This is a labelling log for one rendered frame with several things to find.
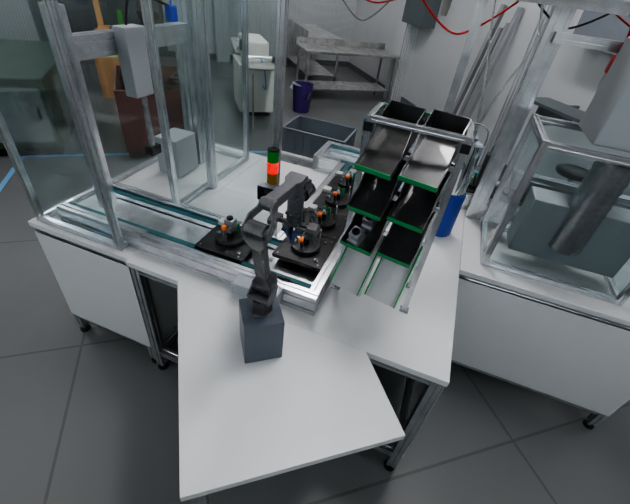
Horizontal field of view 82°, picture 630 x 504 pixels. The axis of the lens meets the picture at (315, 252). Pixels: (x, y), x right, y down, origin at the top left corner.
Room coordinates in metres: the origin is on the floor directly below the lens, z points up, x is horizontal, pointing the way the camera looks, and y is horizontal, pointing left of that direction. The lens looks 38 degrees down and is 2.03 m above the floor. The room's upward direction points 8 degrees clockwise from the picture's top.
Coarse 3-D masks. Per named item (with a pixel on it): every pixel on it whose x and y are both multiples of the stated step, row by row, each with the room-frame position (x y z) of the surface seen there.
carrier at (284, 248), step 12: (288, 240) 1.41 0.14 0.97; (312, 240) 1.41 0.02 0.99; (324, 240) 1.45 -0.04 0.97; (276, 252) 1.30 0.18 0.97; (288, 252) 1.32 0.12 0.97; (300, 252) 1.31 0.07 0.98; (312, 252) 1.32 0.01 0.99; (324, 252) 1.35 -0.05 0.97; (300, 264) 1.26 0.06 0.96; (312, 264) 1.25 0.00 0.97
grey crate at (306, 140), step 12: (300, 120) 3.68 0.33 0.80; (312, 120) 3.64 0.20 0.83; (288, 132) 3.28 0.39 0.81; (300, 132) 3.25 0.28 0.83; (312, 132) 3.64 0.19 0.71; (324, 132) 3.60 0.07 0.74; (336, 132) 3.57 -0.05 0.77; (348, 132) 3.53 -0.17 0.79; (288, 144) 3.28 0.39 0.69; (300, 144) 3.24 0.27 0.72; (312, 144) 3.21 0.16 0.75; (348, 144) 3.27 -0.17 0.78; (312, 156) 3.21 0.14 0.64
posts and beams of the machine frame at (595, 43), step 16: (528, 0) 2.07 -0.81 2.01; (544, 0) 2.06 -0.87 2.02; (560, 0) 2.04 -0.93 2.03; (576, 0) 2.02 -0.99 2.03; (592, 0) 2.00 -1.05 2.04; (608, 0) 1.99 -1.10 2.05; (624, 0) 1.97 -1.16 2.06; (560, 32) 2.02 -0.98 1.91; (592, 48) 1.98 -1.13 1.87; (608, 48) 1.96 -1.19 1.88
